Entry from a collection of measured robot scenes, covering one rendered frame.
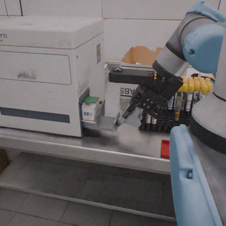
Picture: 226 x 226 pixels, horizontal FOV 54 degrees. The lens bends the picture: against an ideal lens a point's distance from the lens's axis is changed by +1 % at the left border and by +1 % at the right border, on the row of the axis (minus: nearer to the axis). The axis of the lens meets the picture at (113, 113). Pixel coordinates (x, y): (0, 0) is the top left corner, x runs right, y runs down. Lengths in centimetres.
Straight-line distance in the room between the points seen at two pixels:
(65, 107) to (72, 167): 90
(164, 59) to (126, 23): 66
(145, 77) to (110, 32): 67
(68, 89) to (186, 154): 44
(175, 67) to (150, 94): 9
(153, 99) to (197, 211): 39
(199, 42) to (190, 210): 27
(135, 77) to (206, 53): 20
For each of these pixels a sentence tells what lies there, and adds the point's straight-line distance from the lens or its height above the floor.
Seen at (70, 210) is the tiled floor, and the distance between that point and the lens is 161.
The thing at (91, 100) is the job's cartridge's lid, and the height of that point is 98.
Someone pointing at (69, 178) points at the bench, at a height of 27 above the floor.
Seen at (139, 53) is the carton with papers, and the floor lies 99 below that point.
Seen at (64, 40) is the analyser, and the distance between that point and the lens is 56.
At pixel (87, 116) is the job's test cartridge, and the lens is 63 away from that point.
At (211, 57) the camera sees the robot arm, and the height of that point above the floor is 116.
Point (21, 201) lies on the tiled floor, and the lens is 174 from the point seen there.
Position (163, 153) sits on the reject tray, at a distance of 61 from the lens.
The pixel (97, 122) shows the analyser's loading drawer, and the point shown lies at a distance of 64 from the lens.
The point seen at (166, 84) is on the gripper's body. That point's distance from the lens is 57.
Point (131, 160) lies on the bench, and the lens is 60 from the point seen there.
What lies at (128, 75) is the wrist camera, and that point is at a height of 107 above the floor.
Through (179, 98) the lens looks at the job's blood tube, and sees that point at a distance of 68.
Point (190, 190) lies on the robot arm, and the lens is 19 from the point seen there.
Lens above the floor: 125
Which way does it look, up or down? 28 degrees down
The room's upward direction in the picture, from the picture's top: straight up
